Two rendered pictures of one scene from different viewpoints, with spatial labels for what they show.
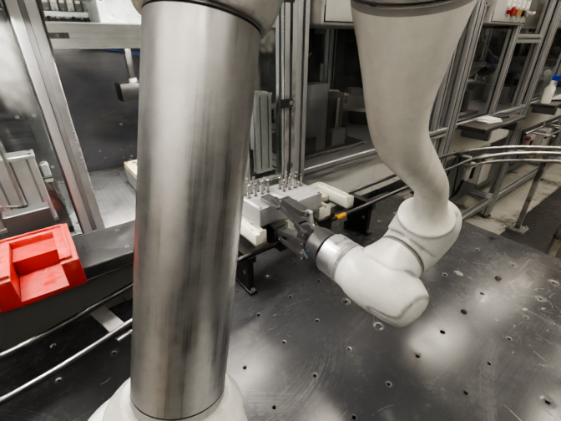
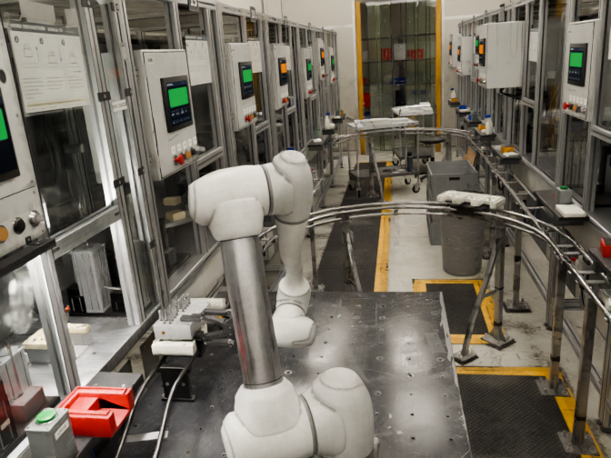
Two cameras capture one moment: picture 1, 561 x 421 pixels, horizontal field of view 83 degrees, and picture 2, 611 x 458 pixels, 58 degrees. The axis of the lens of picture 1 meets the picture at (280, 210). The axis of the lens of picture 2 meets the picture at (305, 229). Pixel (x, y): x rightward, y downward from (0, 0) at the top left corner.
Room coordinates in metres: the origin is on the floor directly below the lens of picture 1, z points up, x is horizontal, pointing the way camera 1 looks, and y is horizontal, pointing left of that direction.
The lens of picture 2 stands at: (-0.79, 0.84, 1.75)
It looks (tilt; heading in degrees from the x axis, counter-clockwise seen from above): 17 degrees down; 318
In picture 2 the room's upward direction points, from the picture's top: 4 degrees counter-clockwise
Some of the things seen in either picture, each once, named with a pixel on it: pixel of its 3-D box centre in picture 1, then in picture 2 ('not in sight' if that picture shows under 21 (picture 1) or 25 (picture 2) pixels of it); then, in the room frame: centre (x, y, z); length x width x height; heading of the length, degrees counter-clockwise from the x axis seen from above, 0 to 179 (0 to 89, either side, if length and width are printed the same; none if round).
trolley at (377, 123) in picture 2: not in sight; (384, 154); (3.66, -4.59, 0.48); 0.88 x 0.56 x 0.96; 56
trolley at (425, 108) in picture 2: not in sight; (414, 136); (4.11, -5.85, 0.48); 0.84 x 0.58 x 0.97; 136
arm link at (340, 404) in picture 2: not in sight; (339, 411); (0.11, -0.04, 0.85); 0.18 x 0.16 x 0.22; 66
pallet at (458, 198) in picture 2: not in sight; (470, 204); (0.90, -2.01, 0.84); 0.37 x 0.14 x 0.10; 6
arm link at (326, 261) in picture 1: (338, 256); not in sight; (0.54, -0.12, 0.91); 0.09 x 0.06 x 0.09; 128
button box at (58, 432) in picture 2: not in sight; (48, 439); (0.40, 0.59, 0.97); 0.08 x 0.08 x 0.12; 38
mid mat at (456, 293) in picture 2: not in sight; (454, 307); (1.14, -2.23, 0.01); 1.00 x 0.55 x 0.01; 128
